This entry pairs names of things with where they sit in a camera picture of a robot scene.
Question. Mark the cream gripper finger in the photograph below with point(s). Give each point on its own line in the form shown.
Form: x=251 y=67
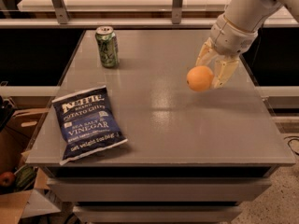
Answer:
x=223 y=70
x=207 y=54

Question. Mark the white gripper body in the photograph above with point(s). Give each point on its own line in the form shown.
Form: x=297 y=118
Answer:
x=231 y=37

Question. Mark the orange fruit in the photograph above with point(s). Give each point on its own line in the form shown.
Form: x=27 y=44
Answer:
x=200 y=78

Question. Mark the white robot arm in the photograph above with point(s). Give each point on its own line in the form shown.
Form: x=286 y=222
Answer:
x=250 y=15

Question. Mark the blue kettle chip bag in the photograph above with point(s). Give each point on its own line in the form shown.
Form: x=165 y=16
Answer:
x=87 y=123

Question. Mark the green striped bag in box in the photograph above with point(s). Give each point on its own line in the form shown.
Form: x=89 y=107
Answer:
x=25 y=177

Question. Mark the grey drawer cabinet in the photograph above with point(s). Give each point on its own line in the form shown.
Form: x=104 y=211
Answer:
x=188 y=157

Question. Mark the green soda can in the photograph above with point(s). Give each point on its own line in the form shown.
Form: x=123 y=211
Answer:
x=108 y=46

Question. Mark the cardboard box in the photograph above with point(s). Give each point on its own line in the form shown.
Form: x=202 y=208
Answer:
x=15 y=145

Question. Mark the red apple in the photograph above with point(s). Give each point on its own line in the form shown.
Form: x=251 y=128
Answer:
x=6 y=179

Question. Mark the metal shelf rail frame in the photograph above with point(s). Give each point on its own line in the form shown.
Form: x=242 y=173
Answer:
x=122 y=14

